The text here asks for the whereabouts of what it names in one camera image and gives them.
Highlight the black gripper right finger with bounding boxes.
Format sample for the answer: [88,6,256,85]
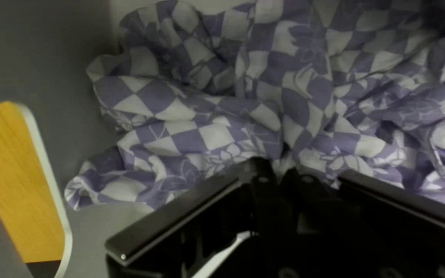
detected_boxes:
[283,168,445,278]

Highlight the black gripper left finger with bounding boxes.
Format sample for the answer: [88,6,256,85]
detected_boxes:
[103,157,287,278]

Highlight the purple white checkered cloth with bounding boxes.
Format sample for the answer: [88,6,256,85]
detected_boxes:
[63,0,445,214]

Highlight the white plastic storage box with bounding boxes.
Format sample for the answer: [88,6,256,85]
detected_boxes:
[0,0,157,278]

